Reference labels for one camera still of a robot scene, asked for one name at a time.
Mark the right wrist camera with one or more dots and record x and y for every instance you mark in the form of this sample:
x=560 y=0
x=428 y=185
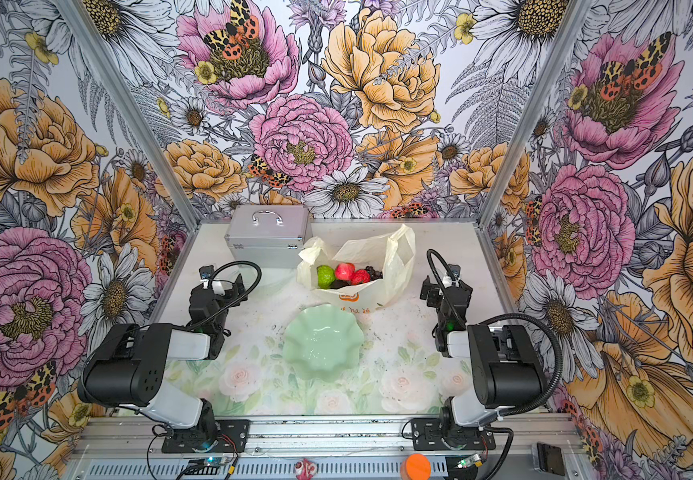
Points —
x=452 y=275

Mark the dark purple grape bunch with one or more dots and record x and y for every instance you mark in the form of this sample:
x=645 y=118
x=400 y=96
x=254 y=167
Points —
x=373 y=273

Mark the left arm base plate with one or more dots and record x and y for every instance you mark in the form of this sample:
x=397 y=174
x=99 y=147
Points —
x=227 y=436

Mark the black phone device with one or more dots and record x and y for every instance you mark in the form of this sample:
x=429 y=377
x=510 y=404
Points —
x=549 y=459

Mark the dark avocado fruit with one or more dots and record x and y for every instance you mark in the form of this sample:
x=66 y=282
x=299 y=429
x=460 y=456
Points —
x=339 y=284

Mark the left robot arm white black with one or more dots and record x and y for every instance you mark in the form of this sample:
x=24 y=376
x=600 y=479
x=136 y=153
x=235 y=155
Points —
x=128 y=369

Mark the orange round cap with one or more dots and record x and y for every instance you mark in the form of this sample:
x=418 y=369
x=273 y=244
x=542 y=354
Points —
x=416 y=467

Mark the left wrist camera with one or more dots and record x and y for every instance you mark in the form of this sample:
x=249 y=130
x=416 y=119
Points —
x=206 y=272

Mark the green bumpy fruit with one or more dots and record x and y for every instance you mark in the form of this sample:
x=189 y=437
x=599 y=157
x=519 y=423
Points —
x=326 y=276

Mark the crinkled red fruit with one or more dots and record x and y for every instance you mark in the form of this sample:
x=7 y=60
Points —
x=360 y=277

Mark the aluminium frame rail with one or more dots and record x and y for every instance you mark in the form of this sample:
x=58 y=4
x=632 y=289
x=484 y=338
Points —
x=341 y=447

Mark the red white small object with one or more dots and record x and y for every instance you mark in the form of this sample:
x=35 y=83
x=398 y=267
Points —
x=305 y=470

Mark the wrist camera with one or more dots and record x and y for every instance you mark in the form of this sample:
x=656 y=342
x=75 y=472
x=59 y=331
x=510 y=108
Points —
x=206 y=272
x=452 y=275

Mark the silver metal case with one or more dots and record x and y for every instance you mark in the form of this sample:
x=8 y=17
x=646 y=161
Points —
x=271 y=236

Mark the light green wavy plate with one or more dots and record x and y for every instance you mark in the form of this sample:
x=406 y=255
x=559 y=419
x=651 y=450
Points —
x=323 y=342

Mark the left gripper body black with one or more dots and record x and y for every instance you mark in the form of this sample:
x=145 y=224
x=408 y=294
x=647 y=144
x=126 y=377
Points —
x=221 y=317

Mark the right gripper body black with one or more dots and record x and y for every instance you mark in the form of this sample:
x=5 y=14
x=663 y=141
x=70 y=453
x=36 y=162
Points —
x=434 y=300

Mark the red pink apple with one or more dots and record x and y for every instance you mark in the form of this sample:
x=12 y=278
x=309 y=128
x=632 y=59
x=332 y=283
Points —
x=345 y=272

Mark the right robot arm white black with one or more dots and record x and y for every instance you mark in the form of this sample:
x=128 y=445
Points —
x=504 y=368

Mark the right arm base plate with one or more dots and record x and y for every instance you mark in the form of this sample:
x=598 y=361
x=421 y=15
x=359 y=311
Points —
x=431 y=434

